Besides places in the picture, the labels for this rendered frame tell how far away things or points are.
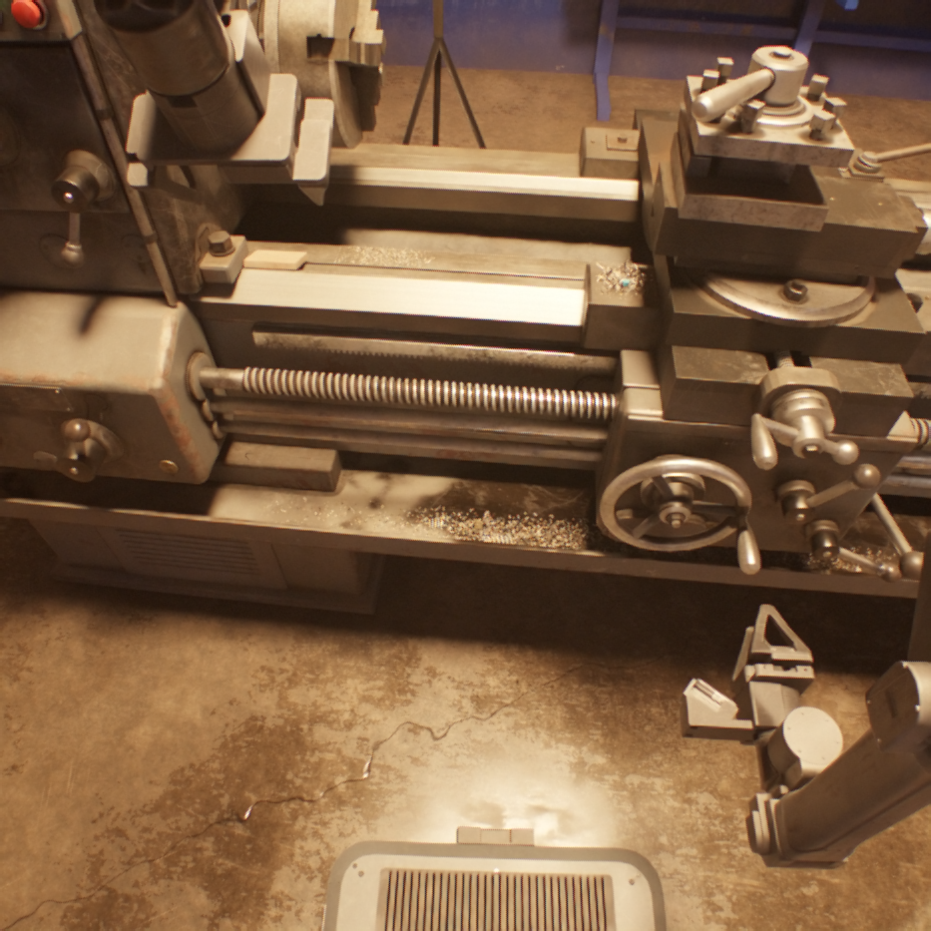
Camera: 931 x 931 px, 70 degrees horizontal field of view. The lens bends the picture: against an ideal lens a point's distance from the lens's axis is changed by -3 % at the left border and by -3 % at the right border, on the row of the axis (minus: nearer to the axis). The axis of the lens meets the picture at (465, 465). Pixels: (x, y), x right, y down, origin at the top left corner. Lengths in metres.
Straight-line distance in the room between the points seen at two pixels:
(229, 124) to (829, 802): 0.69
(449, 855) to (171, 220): 1.03
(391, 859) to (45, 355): 0.93
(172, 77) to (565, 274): 0.76
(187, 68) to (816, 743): 0.75
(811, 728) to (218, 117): 0.73
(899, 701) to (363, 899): 0.90
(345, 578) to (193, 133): 1.21
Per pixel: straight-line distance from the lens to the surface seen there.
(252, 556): 1.58
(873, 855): 1.68
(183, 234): 1.06
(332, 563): 1.53
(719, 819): 1.57
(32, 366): 1.19
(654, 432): 0.97
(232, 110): 0.48
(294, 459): 1.33
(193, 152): 0.51
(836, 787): 0.68
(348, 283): 1.07
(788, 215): 0.90
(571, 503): 1.33
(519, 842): 1.24
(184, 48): 0.44
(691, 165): 0.90
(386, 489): 1.34
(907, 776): 0.57
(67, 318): 1.18
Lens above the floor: 1.46
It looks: 50 degrees down
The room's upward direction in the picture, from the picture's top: straight up
